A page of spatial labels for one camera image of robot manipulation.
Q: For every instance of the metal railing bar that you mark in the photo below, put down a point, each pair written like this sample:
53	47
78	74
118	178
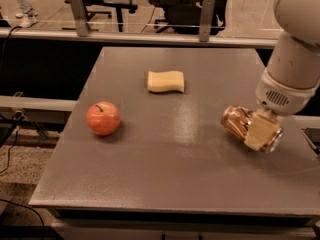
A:
126	39

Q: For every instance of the left metal bracket post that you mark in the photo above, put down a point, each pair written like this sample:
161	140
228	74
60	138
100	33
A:
80	17

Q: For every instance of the black office chair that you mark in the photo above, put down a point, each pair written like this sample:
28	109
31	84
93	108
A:
184	15

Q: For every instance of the person's legs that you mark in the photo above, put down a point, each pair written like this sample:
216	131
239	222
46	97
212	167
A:
27	14

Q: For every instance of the yellow sponge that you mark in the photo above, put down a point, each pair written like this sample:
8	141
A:
159	82

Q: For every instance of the middle metal bracket post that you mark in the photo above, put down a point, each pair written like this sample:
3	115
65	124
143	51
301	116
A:
206	20

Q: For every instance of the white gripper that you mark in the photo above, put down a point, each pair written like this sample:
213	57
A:
278	95

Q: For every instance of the red apple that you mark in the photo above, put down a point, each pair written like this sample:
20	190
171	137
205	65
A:
103	118

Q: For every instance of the metal bracket post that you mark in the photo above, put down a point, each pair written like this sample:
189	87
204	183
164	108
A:
80	17
206	20

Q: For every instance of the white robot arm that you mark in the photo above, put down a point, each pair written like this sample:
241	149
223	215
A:
298	46

